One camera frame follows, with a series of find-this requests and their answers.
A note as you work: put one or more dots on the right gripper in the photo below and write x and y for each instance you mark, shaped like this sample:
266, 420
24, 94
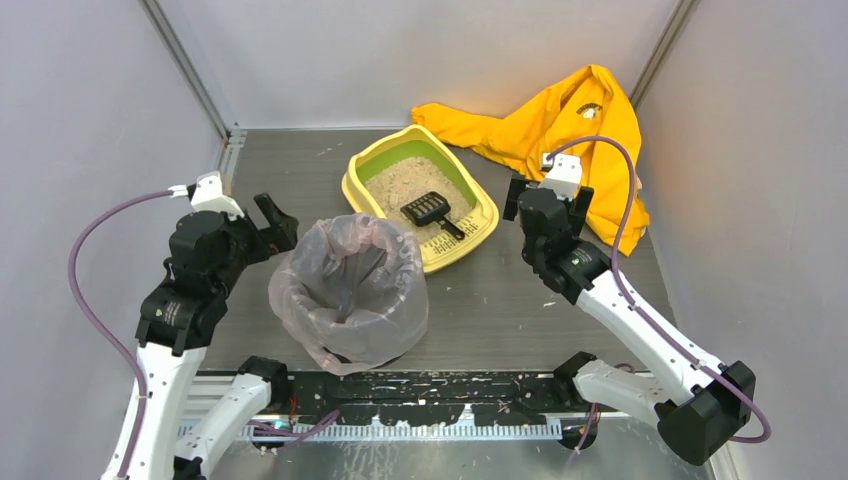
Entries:
515, 204

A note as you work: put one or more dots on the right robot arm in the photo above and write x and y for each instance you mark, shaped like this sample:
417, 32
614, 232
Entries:
696, 402

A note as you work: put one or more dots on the bin with pink bag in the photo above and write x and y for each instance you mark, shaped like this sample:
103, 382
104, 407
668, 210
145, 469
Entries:
353, 293

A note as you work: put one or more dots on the cat litter sand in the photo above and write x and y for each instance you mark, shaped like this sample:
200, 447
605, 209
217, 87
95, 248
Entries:
408, 179

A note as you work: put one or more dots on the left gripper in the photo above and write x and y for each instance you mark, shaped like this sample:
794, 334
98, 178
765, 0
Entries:
258, 229

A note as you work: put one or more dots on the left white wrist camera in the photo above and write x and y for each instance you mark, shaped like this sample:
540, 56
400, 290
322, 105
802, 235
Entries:
209, 193

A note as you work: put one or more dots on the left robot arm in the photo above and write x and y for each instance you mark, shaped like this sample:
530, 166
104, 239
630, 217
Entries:
209, 250

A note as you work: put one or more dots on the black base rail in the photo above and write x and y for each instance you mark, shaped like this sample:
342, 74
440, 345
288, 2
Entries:
418, 406

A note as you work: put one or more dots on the black litter scoop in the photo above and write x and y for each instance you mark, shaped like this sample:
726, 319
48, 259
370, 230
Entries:
429, 208

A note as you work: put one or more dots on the yellow sweatshirt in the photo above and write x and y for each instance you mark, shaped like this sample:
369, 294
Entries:
590, 116

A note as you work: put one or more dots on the yellow green litter box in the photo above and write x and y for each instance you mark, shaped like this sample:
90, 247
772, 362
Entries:
442, 250

